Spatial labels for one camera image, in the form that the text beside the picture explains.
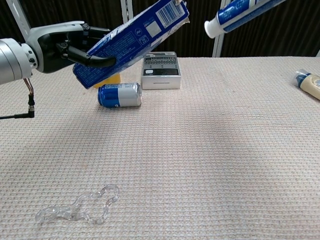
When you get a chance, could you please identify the beige bottle blue cap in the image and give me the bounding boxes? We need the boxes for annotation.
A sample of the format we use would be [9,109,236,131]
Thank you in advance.
[292,68,320,101]

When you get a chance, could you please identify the clear plastic wavy piece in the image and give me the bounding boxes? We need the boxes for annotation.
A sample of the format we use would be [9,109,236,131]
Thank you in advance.
[34,183,121,226]

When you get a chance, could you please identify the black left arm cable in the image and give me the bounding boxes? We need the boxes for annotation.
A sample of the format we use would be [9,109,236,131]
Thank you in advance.
[0,77,36,120]

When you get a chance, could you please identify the beige woven tablecloth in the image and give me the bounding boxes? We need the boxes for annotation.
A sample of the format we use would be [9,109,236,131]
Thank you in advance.
[0,56,320,240]

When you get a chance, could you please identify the blue white toothpaste box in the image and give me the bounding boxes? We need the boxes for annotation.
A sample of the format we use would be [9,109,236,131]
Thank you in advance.
[72,0,191,90]

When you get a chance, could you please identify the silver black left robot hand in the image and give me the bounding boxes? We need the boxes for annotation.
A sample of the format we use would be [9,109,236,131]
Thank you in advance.
[26,20,117,75]

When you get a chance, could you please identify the silver electronic device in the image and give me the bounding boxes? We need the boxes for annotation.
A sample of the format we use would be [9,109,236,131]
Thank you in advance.
[140,51,182,91]

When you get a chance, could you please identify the blue silver drink can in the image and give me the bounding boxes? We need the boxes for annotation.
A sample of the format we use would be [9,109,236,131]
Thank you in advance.
[97,82,143,109]

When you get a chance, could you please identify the yellow packing tape roll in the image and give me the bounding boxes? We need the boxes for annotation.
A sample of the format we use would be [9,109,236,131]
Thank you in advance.
[93,72,122,89]

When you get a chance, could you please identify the blue white toothpaste tube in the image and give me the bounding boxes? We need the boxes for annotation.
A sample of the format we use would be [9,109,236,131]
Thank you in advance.
[203,0,286,39]

